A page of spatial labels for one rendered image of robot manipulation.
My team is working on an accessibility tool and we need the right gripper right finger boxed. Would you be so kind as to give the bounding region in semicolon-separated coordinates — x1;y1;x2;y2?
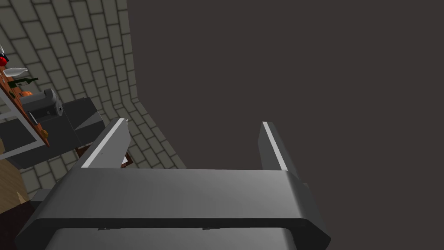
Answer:
257;121;300;178

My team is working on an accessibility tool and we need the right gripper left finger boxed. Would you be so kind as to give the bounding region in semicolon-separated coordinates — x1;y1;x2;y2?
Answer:
81;118;132;169

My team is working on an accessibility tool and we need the dark grey cabinet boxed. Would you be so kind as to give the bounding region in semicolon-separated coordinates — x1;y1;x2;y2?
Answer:
0;97;106;171

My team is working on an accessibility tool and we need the grey rounded appliance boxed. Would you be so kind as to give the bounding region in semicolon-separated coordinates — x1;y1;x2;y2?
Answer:
20;88;64;123

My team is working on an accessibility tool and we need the dark green bottle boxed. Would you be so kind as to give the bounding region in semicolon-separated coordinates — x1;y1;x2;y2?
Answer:
7;78;39;89

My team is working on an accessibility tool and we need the white bottle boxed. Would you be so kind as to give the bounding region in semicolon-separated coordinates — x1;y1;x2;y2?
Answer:
3;67;29;78

